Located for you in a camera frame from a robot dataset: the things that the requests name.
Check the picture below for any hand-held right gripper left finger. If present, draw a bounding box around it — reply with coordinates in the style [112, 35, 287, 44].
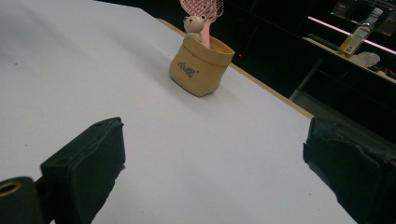
[39, 117, 127, 224]

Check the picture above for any pink light strip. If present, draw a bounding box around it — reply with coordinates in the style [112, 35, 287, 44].
[307, 16, 396, 56]

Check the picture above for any white metal desk frame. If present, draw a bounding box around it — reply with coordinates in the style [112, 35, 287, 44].
[289, 35, 396, 103]

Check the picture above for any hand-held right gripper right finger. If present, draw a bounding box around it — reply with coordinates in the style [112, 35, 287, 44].
[303, 117, 396, 224]

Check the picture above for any tan holder with bear figure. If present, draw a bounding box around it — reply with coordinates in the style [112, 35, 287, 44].
[168, 14, 235, 98]

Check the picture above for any pink hairbrush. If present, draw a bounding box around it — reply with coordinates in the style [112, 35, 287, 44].
[178, 0, 225, 49]

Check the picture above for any clear bottle with yellow liquid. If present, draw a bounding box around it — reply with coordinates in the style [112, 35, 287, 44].
[337, 7, 385, 59]

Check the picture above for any white crumpled cloth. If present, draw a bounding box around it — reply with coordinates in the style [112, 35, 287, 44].
[349, 50, 382, 69]

